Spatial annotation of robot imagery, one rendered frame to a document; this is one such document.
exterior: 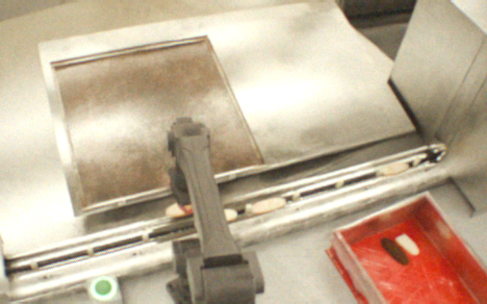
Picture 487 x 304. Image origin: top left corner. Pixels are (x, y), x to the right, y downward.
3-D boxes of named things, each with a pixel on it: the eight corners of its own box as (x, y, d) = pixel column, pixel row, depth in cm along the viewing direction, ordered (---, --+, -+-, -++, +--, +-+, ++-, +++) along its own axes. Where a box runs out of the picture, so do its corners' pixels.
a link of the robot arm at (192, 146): (193, 311, 77) (263, 301, 79) (193, 289, 74) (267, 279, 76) (163, 141, 110) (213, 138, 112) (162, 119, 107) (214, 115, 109)
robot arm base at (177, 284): (182, 315, 119) (225, 292, 124) (182, 300, 113) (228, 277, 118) (164, 287, 124) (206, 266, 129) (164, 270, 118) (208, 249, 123)
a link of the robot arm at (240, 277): (201, 362, 76) (266, 352, 78) (194, 278, 74) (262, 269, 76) (172, 268, 119) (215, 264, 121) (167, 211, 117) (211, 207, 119)
